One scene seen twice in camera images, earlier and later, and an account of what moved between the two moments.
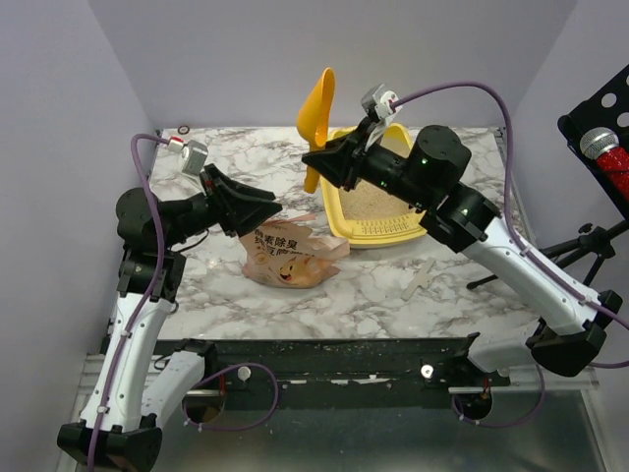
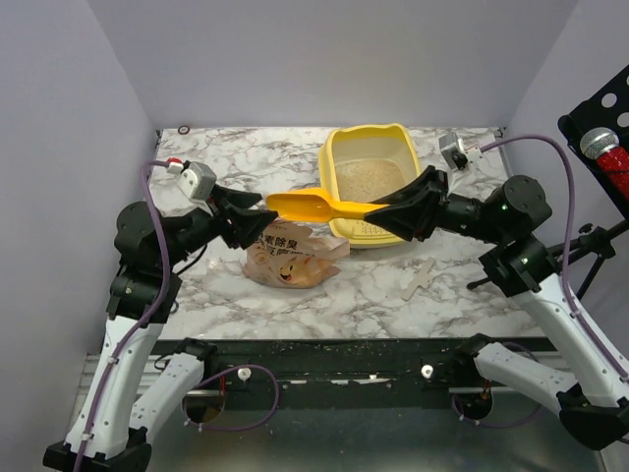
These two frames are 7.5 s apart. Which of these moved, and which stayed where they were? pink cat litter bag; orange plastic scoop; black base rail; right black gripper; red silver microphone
Moved: orange plastic scoop; right black gripper
Stayed: pink cat litter bag; red silver microphone; black base rail
